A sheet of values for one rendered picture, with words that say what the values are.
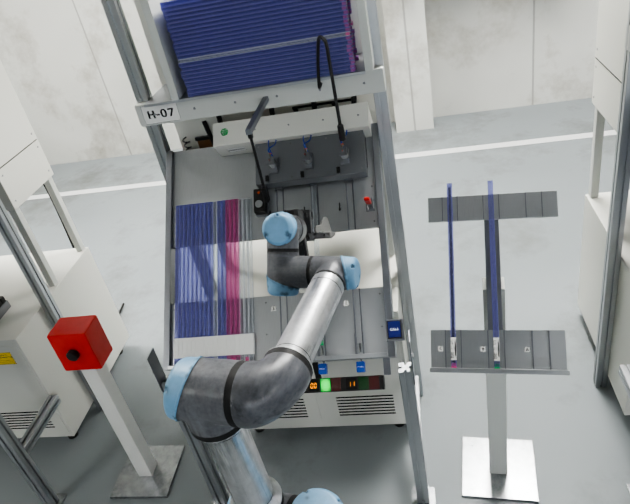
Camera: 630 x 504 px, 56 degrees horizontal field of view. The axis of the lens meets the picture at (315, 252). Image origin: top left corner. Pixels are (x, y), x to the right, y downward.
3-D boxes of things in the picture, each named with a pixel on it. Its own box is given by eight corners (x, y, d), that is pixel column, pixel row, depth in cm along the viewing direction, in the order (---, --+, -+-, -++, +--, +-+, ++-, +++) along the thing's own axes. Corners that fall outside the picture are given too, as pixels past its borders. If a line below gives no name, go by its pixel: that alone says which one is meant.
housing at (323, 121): (374, 144, 187) (368, 125, 174) (228, 163, 196) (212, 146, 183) (372, 121, 189) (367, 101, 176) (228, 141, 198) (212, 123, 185)
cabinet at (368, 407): (415, 434, 228) (398, 311, 195) (243, 440, 242) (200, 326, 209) (410, 324, 282) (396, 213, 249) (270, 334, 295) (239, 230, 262)
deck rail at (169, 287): (177, 370, 183) (169, 369, 177) (171, 370, 183) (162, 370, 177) (179, 157, 200) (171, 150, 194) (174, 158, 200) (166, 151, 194)
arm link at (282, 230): (259, 248, 133) (259, 210, 133) (272, 248, 143) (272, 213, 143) (293, 248, 131) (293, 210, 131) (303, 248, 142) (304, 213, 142)
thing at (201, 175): (380, 231, 179) (378, 226, 174) (178, 251, 192) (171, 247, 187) (372, 131, 187) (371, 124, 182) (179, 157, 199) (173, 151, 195)
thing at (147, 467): (167, 498, 225) (88, 347, 183) (110, 499, 229) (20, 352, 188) (185, 446, 245) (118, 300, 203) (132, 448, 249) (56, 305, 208)
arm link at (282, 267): (305, 297, 131) (306, 248, 131) (260, 296, 135) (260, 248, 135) (317, 294, 139) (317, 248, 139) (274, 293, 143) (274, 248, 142)
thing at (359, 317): (389, 353, 168) (388, 352, 165) (174, 366, 180) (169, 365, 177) (384, 287, 172) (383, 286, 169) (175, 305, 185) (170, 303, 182)
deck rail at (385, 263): (397, 357, 170) (395, 356, 164) (390, 357, 170) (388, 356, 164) (379, 131, 187) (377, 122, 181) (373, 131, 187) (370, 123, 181)
